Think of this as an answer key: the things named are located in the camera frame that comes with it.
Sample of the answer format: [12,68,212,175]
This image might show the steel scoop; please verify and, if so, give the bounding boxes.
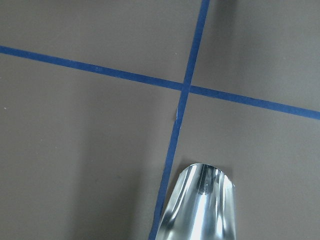
[155,163,237,240]

